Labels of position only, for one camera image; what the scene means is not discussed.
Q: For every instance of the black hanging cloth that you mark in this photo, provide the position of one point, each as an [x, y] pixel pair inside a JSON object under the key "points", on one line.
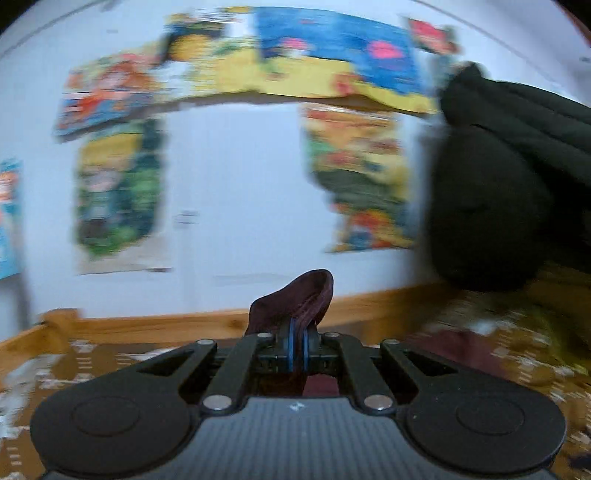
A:
{"points": [[489, 184]]}

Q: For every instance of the tall colourful wall poster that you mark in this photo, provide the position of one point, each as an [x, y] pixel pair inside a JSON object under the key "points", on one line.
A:
{"points": [[360, 175]]}

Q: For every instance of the small red wall poster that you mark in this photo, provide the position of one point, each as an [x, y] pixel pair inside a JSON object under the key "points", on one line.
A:
{"points": [[431, 34]]}

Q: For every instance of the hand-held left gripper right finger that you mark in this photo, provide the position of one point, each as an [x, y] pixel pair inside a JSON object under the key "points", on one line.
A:
{"points": [[306, 347]]}

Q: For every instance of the wooden bed frame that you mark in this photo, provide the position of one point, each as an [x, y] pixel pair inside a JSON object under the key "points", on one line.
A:
{"points": [[184, 325]]}

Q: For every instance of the brown patterned blanket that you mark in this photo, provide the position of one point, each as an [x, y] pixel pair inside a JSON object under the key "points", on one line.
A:
{"points": [[69, 364]]}

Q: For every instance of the orange cartoon wall poster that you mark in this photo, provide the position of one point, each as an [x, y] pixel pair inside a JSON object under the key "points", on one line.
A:
{"points": [[106, 92]]}

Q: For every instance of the green cartoon wall poster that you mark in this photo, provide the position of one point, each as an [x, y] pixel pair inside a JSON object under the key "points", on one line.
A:
{"points": [[115, 194]]}

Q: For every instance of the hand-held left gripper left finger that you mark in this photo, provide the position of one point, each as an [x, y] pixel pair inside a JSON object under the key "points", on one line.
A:
{"points": [[289, 347]]}

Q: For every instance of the light blue wall poster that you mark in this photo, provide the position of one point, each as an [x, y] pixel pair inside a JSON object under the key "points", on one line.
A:
{"points": [[8, 221]]}

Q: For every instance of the maroon small garment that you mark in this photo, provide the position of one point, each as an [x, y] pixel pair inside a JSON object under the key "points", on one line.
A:
{"points": [[295, 295]]}

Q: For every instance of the blue cartoon wall poster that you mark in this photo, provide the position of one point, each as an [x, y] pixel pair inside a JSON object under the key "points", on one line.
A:
{"points": [[332, 50]]}

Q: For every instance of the yellow cartoon wall poster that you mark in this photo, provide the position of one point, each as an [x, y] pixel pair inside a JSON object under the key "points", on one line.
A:
{"points": [[207, 55]]}

